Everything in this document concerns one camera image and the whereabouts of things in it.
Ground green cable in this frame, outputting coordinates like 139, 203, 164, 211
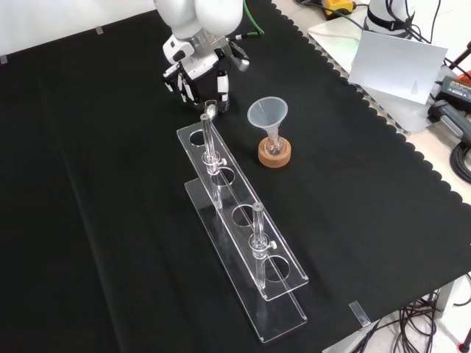
241, 0, 266, 38

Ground black floor cables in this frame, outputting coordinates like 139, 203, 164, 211
353, 271, 471, 353

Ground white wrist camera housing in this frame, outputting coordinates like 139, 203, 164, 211
163, 36, 196, 64

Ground brown cork ring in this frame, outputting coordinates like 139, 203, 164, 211
258, 136, 292, 169

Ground clear weighing funnel with powder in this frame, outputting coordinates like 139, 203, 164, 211
203, 99, 219, 121

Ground translucent plastic funnel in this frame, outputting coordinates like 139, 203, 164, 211
247, 96, 288, 146

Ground clear acrylic funnel stand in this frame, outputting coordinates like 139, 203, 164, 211
176, 113, 309, 345

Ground coiled black cable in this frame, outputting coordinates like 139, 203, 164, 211
449, 141, 471, 185

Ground small glass round-bottom flask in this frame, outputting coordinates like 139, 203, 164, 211
265, 134, 285, 157

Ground black bench cloth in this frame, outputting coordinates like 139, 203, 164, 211
0, 0, 471, 353

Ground black power adapter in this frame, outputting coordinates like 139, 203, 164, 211
436, 75, 471, 108

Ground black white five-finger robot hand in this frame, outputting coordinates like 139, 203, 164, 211
162, 40, 251, 113

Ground white paper board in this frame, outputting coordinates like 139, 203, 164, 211
347, 29, 449, 106

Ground yellow stop button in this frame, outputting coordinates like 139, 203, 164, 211
322, 0, 357, 20

